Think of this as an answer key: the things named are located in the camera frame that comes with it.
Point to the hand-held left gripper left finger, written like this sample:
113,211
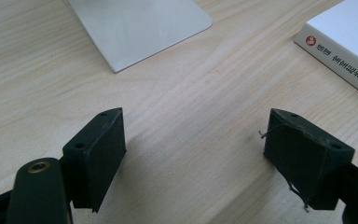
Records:
102,155

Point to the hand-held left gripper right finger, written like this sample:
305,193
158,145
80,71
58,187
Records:
304,155

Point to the white caterpillar picture book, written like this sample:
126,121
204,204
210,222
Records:
338,59

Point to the grey metal expandable book rack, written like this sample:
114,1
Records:
136,28

